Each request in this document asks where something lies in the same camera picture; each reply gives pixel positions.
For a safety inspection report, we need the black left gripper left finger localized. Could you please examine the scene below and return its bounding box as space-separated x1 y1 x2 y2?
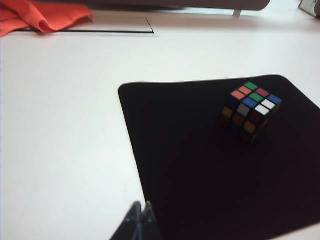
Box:
109 200 143 240

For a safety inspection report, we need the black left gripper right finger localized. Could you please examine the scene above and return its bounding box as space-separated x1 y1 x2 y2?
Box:
138 200 164 240

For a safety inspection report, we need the multicoloured puzzle cube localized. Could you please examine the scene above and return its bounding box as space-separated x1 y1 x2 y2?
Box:
218 81 284 145

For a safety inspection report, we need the black mouse pad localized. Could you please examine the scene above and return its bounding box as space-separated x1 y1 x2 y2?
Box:
117 74 320 240

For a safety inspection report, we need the orange cloth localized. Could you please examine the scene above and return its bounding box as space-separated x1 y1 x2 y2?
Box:
0 0 94 38

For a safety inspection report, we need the wide grey desk divider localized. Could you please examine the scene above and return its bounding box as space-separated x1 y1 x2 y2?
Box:
83 0 272 12

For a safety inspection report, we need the narrow grey desk divider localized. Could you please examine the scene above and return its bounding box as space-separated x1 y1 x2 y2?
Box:
297 0 320 18

